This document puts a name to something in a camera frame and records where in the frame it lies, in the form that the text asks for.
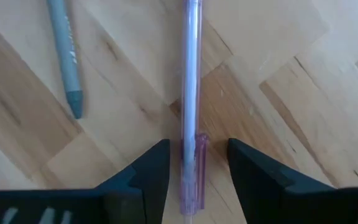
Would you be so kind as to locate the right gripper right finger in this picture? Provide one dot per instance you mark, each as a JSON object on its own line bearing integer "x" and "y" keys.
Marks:
{"x": 291, "y": 205}

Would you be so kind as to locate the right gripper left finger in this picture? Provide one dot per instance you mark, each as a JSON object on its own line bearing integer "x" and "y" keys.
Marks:
{"x": 73, "y": 208}

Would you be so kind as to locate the blue grey crayon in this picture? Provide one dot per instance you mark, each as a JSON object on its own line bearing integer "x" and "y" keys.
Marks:
{"x": 65, "y": 62}

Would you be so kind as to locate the clear purple pen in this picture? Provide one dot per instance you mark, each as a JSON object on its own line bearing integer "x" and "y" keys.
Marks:
{"x": 191, "y": 93}

